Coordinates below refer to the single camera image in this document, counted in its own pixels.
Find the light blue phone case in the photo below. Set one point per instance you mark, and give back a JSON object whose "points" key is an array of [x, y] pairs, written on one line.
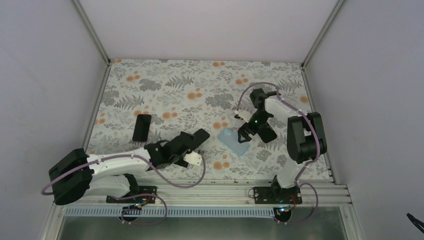
{"points": [[229, 138]]}

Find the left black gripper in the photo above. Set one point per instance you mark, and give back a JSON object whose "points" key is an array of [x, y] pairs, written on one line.
{"points": [[191, 136]]}

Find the black phone case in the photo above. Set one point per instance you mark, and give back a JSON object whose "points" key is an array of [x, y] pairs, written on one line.
{"points": [[266, 133]]}

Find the black phone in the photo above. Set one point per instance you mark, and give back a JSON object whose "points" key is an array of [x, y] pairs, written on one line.
{"points": [[198, 138], [141, 128]]}

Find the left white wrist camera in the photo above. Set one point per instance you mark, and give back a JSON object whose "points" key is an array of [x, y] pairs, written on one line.
{"points": [[194, 158]]}

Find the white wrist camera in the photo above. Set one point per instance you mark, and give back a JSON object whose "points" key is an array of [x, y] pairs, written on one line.
{"points": [[194, 158], [243, 115]]}

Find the aluminium front rail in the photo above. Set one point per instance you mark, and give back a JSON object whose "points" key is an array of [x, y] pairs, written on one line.
{"points": [[237, 193]]}

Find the floral patterned table mat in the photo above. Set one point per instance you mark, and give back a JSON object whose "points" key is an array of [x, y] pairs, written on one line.
{"points": [[188, 95]]}

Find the black object at edge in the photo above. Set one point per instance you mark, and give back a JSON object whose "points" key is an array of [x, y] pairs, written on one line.
{"points": [[416, 222]]}

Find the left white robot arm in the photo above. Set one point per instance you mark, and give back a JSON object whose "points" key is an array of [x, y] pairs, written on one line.
{"points": [[79, 174]]}

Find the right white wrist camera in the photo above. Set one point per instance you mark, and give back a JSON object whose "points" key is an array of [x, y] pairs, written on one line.
{"points": [[243, 115]]}

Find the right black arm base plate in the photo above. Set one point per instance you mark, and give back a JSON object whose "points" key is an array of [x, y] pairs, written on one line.
{"points": [[267, 195]]}

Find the slotted grey cable duct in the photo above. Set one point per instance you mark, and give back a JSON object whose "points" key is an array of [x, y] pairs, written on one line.
{"points": [[171, 212]]}

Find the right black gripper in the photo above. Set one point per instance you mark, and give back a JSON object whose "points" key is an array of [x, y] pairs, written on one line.
{"points": [[251, 130]]}

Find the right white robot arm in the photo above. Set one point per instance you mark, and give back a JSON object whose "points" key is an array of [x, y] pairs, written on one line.
{"points": [[305, 135]]}

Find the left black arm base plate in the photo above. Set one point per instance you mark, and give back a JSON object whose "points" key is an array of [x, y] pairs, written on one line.
{"points": [[131, 199]]}

